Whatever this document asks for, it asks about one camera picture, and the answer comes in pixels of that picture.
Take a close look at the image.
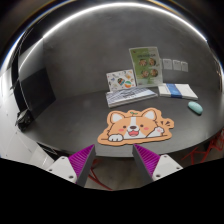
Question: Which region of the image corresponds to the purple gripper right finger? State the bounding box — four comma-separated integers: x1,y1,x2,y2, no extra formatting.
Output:
132,143,184,184

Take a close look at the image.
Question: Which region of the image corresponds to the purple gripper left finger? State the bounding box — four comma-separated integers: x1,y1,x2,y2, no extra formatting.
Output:
46,144,97,188

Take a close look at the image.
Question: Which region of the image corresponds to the orange corgi mouse pad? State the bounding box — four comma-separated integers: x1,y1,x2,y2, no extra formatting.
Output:
97,108,174,146

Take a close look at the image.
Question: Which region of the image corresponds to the light teal computer mouse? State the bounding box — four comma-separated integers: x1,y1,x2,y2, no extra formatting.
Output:
188,101,203,115

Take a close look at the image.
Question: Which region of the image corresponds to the white keyboard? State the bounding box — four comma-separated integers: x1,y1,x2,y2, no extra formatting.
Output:
106,88,158,108

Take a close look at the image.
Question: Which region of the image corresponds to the white and blue book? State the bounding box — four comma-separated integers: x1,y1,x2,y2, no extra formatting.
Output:
158,83,198,100

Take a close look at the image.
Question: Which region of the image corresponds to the colourful sticker card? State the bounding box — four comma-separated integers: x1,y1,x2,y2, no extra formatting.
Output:
106,69,136,91

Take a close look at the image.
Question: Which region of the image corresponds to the black monitor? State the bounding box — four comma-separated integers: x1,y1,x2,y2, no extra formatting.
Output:
12,68,56,117

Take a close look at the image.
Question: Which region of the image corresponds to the green standing poster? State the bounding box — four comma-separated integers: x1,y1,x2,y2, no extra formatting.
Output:
129,47,163,87

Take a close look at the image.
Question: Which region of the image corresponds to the red chair frame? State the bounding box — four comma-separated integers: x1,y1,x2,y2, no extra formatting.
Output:
183,129,224,165

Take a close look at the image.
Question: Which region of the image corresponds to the white wall socket left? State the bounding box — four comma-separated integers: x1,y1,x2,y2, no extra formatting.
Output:
163,59,172,70

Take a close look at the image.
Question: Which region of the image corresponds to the white wall socket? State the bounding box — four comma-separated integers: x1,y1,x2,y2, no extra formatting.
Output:
173,60,181,71
163,59,172,70
181,61,188,72

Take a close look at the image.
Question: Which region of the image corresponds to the white wall socket middle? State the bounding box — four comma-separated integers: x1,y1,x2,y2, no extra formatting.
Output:
173,60,181,71

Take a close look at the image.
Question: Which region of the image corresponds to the white wall socket right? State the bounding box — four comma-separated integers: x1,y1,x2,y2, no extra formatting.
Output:
181,61,188,72

